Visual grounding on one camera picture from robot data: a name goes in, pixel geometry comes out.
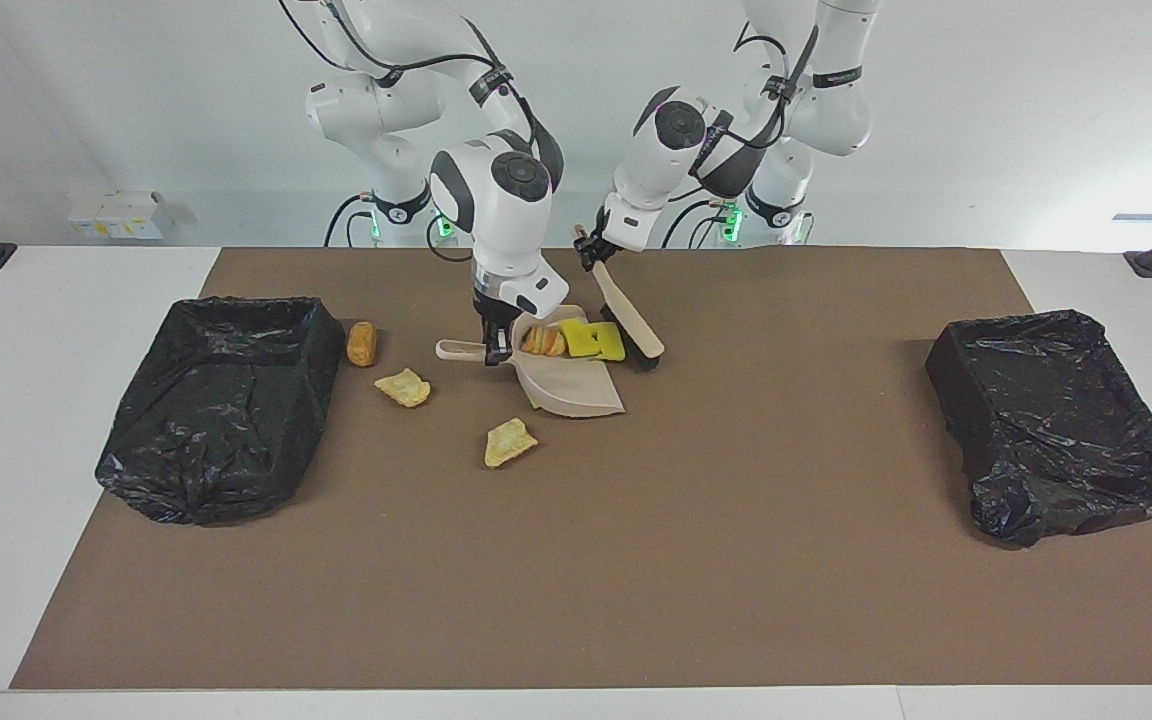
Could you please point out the beige hand brush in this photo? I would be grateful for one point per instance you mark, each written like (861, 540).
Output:
(631, 320)

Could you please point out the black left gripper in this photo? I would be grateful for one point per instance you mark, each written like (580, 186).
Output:
(599, 245)

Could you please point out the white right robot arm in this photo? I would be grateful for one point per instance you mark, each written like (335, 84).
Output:
(506, 230)

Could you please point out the brown table mat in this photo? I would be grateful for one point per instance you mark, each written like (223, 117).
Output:
(576, 620)

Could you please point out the beige bread chunk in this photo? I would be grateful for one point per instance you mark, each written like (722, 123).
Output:
(508, 443)

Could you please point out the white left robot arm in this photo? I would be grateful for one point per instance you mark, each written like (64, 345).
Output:
(651, 170)

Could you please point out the black bag lined bin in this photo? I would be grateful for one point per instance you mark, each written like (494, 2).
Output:
(226, 410)
(1056, 430)

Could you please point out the pale crinkled chip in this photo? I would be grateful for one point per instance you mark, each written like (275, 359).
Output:
(404, 388)

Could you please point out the beige plastic dustpan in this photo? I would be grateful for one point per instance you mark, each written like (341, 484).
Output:
(576, 390)

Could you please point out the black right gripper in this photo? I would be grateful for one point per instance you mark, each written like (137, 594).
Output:
(496, 320)

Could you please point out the wedge yellow sponge piece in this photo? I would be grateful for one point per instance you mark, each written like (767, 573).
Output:
(578, 338)

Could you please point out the white cardboard box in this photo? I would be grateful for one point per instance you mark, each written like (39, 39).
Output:
(84, 222)
(131, 216)

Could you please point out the orange striped croissant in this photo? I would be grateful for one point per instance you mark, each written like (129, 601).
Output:
(543, 342)

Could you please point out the notched yellow sponge piece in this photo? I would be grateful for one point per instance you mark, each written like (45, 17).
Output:
(613, 343)

